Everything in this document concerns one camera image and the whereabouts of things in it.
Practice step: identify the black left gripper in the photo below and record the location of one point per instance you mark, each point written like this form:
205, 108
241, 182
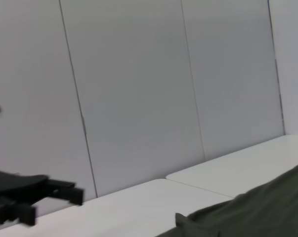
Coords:
12, 186

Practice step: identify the dark green t-shirt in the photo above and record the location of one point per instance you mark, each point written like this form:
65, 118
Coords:
262, 212

